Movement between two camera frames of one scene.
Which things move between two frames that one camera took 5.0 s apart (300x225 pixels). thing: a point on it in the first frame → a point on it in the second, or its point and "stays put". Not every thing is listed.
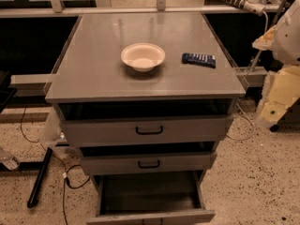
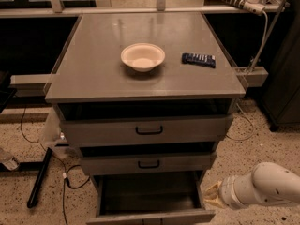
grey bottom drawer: (166, 198) stays put
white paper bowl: (142, 57) stays put
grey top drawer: (100, 130) stays put
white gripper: (288, 42) → (226, 191)
